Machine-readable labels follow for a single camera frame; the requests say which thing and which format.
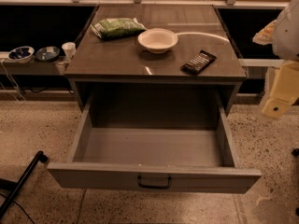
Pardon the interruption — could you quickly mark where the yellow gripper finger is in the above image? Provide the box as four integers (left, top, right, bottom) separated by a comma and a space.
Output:
252, 20, 277, 46
261, 61, 299, 119

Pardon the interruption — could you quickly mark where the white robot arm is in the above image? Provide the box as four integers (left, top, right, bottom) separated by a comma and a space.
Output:
252, 0, 299, 119

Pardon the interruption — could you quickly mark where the open grey top drawer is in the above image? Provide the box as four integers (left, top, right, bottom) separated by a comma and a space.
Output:
48, 88, 261, 193

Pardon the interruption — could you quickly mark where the grey drawer cabinet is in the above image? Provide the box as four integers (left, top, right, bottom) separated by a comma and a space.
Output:
65, 4, 246, 109

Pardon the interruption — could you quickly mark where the white bowl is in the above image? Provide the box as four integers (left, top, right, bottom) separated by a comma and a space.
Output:
137, 28, 178, 54

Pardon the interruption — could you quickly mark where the green chip bag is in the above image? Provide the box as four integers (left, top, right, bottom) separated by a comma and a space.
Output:
91, 18, 147, 39

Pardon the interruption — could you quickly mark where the white paper cup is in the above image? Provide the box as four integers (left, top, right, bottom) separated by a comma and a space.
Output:
62, 42, 76, 60

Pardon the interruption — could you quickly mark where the low grey side shelf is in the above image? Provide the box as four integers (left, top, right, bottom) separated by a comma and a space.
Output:
0, 52, 69, 76

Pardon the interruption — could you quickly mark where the dark blue bowl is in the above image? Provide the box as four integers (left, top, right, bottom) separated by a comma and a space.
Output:
36, 46, 60, 62

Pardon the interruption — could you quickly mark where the blue patterned bowl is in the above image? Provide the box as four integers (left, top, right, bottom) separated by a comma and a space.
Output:
8, 46, 35, 63

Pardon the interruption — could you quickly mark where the black chair leg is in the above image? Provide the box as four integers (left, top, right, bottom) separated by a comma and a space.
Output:
0, 151, 48, 219

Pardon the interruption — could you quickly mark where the black drawer handle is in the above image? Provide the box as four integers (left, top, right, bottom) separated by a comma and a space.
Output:
137, 175, 172, 189

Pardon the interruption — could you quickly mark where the white cable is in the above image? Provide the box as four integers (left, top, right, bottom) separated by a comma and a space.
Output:
0, 59, 26, 104

